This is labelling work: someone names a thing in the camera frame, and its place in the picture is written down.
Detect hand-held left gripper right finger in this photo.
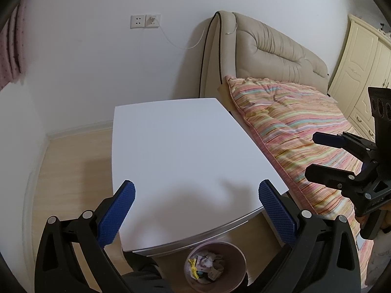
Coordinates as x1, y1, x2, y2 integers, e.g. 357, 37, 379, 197
258, 179, 361, 293

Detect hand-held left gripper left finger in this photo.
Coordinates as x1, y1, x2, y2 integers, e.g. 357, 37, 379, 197
34, 180, 136, 293

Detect white charger cable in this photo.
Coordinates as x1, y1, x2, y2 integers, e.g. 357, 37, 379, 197
155, 18, 209, 50

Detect pink round waste bin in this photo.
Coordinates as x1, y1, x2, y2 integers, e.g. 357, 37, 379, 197
184, 242, 247, 292

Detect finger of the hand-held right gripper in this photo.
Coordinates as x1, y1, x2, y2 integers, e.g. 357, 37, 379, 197
312, 131, 378, 161
304, 164, 372, 196

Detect white wall socket with plug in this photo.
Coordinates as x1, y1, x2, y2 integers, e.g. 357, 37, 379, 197
145, 14, 162, 29

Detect cream wardrobe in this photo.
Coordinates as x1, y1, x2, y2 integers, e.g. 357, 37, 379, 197
327, 14, 391, 143

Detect beige padded headboard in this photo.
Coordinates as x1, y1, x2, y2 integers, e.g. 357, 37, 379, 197
197, 10, 329, 99

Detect person's left leg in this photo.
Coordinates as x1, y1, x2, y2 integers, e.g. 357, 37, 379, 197
121, 248, 172, 293

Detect striped pink quilt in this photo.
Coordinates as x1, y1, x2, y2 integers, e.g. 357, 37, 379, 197
226, 76, 386, 285

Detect pink curtain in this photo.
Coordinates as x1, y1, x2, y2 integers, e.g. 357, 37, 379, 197
0, 0, 29, 91

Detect yellow hair clip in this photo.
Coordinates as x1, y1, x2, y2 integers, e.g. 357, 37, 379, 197
188, 258, 200, 279

